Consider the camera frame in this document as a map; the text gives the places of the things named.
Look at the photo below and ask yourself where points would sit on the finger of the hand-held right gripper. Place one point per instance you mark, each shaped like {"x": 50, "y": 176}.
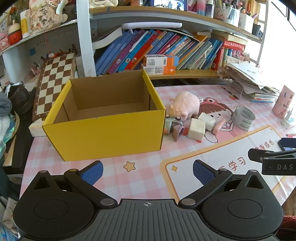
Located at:
{"x": 277, "y": 165}
{"x": 289, "y": 143}

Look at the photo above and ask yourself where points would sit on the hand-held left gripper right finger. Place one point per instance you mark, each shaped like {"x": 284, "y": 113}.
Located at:
{"x": 203, "y": 171}

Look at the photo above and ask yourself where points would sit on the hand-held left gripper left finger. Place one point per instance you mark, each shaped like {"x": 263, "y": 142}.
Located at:
{"x": 92, "y": 172}

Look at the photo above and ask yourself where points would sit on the yellow cardboard box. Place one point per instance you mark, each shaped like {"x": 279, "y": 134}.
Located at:
{"x": 104, "y": 135}

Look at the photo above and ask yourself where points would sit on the pink utility knife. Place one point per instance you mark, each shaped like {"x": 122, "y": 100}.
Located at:
{"x": 218, "y": 126}

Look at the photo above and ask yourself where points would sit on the grey-blue toy truck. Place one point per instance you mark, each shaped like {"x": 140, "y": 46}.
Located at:
{"x": 171, "y": 125}

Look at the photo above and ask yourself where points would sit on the small white bottle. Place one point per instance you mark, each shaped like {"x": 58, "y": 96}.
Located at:
{"x": 288, "y": 121}

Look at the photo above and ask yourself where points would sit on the pink printed cup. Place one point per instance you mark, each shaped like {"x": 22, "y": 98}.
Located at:
{"x": 284, "y": 102}

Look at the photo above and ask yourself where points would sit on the white cube block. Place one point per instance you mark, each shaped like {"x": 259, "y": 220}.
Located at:
{"x": 196, "y": 128}

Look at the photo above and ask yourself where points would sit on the pink checkered desk mat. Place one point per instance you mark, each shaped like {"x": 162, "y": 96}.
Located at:
{"x": 138, "y": 166}

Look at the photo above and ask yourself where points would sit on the small white packet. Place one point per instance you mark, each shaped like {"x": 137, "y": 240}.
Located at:
{"x": 208, "y": 120}

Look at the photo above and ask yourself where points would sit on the grey tape roll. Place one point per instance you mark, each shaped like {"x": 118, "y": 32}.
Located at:
{"x": 240, "y": 119}

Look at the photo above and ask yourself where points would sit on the person's red sweater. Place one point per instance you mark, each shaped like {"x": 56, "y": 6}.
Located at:
{"x": 290, "y": 223}

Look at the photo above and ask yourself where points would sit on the pink plush pig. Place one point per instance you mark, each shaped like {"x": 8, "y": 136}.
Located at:
{"x": 185, "y": 104}

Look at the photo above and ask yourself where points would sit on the white tissue box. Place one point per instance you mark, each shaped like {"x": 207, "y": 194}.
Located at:
{"x": 37, "y": 128}

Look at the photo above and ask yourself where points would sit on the pile of papers and booklets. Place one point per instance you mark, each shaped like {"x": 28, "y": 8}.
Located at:
{"x": 249, "y": 78}

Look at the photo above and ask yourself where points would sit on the dark pencil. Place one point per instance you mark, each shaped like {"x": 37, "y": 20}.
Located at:
{"x": 230, "y": 93}

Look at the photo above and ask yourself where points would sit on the brown and white chessboard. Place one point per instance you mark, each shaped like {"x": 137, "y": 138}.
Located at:
{"x": 55, "y": 81}

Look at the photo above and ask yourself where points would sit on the dark leather bag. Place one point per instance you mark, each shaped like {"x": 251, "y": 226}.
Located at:
{"x": 20, "y": 99}

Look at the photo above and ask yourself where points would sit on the black box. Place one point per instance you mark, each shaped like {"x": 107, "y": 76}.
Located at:
{"x": 257, "y": 30}

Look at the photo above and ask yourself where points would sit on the white and wooden bookshelf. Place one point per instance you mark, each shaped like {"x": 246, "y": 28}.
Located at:
{"x": 85, "y": 46}

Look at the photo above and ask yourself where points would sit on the row of books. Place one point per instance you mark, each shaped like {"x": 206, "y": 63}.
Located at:
{"x": 129, "y": 51}
{"x": 253, "y": 9}

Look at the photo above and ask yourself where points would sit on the white pen holder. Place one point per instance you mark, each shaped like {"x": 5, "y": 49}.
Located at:
{"x": 246, "y": 23}

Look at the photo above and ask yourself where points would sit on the white bar lamp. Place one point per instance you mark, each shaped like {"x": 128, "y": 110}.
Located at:
{"x": 150, "y": 26}

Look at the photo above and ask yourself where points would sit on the dark starry bottle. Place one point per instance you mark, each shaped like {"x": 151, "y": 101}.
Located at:
{"x": 209, "y": 8}

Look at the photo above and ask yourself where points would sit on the red round toy jar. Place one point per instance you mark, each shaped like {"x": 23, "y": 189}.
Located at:
{"x": 15, "y": 34}

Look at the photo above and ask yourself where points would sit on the yellow and white cup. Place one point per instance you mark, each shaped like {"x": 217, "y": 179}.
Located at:
{"x": 25, "y": 25}

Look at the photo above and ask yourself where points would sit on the pink gradient bottle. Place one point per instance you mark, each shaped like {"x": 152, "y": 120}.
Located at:
{"x": 201, "y": 7}

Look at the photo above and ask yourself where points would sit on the cartoon decor plaque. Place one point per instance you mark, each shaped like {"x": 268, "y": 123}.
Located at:
{"x": 44, "y": 16}

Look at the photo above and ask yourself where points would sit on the cream quilted bag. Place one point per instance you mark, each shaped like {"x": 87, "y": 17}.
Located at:
{"x": 104, "y": 3}

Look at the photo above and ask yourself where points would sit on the blue and white picture frame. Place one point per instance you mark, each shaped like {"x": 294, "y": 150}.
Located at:
{"x": 171, "y": 4}

